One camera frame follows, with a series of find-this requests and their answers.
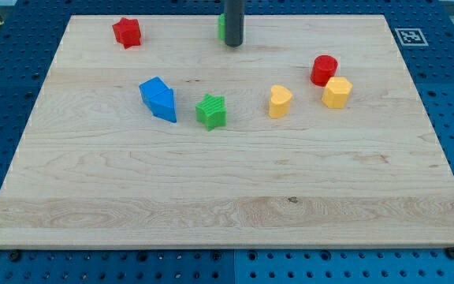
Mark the blue triangular prism block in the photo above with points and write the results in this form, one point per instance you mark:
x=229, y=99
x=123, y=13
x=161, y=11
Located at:
x=162, y=105

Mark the light wooden board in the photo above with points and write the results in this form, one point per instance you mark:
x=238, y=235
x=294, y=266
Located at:
x=95, y=169

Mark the red star block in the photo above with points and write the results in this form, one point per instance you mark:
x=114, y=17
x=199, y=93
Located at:
x=127, y=32

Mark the red cylinder block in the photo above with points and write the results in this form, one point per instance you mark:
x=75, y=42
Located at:
x=324, y=67

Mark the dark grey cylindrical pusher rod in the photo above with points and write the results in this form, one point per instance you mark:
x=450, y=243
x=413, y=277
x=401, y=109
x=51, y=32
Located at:
x=234, y=11

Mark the black bolt front right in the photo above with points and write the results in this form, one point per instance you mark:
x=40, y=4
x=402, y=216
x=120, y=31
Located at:
x=449, y=252

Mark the blue cube block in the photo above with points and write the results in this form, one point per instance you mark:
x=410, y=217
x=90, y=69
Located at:
x=151, y=88

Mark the black bolt front left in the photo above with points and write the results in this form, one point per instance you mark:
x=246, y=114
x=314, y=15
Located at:
x=14, y=256

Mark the yellow hexagon block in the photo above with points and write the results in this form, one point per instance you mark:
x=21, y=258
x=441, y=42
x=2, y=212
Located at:
x=336, y=92

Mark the yellow heart block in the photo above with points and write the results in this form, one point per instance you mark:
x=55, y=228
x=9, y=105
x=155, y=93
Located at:
x=280, y=101

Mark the black bolt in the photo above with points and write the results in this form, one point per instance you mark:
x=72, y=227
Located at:
x=449, y=252
x=14, y=256

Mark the white fiducial marker tag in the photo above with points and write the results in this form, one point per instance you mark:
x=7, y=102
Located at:
x=411, y=37

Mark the green star block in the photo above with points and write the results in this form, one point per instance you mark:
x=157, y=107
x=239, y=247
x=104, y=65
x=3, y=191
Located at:
x=211, y=111

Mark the green block behind rod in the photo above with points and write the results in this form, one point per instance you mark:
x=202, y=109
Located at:
x=221, y=27

